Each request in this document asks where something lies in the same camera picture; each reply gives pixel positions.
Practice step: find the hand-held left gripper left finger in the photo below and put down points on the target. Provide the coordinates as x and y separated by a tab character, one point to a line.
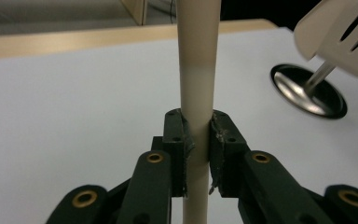
174	146

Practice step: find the steel utensil rack stand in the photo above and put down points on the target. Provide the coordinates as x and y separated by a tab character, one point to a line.
310	93

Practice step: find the white paper sheet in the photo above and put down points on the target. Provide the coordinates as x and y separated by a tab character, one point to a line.
74	109

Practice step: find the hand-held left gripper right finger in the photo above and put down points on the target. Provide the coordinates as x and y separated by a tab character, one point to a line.
227	149

